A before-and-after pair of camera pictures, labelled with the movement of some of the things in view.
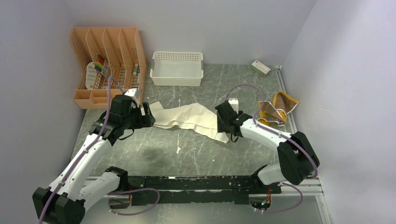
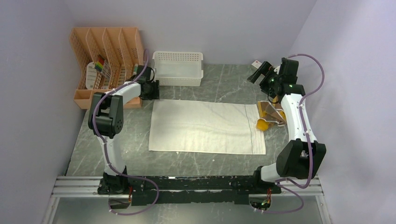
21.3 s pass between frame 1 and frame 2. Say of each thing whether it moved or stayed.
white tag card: stayed
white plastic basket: stayed
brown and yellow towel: stayed
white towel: moved
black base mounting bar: stayed
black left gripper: moved
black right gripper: moved
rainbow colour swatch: stayed
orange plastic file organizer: stayed
